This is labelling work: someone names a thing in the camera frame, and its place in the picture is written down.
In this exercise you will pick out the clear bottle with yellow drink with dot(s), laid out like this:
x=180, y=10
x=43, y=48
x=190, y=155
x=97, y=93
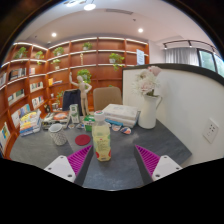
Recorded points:
x=101, y=140

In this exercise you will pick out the window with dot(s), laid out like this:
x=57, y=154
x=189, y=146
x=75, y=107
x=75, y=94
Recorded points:
x=210, y=61

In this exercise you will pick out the small green-topped box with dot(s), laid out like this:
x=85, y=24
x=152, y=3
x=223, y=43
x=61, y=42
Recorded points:
x=88, y=123

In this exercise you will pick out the colourful book stack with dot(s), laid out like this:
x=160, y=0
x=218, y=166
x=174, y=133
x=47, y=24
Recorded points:
x=30, y=123

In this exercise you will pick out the wooden shelf unit with contents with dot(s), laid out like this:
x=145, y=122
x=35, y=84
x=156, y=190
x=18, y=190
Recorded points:
x=40, y=80

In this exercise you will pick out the dark blue chair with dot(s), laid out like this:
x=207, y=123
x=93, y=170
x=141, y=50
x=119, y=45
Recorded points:
x=71, y=99

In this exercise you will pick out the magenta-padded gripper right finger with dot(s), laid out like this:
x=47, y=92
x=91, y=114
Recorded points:
x=165, y=166

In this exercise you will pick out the white book stack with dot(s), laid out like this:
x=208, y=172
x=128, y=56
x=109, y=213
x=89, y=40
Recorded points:
x=120, y=113

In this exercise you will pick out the white pitcher vase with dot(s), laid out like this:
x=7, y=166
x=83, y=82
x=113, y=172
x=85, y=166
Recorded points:
x=147, y=113

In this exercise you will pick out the ceiling air vent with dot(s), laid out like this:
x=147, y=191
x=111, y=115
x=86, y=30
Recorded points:
x=119, y=11

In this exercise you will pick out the flat round red coaster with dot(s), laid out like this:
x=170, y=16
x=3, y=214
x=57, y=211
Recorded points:
x=82, y=140

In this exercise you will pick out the white curtain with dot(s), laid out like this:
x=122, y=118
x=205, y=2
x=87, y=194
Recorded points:
x=181, y=56

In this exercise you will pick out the white wall socket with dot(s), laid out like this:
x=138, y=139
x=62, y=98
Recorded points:
x=210, y=130

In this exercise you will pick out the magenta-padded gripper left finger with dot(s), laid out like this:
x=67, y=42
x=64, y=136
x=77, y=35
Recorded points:
x=61, y=166

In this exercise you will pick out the dark book stack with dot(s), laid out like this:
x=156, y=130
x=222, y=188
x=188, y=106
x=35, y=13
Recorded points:
x=56, y=118

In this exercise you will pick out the tan chair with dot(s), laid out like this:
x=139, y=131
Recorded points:
x=106, y=97

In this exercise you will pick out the white mug with triangle pattern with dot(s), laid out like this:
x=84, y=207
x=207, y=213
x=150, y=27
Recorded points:
x=58, y=135

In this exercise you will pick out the small colourful sticker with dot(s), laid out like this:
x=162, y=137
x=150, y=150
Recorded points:
x=116, y=127
x=80, y=126
x=126, y=130
x=71, y=126

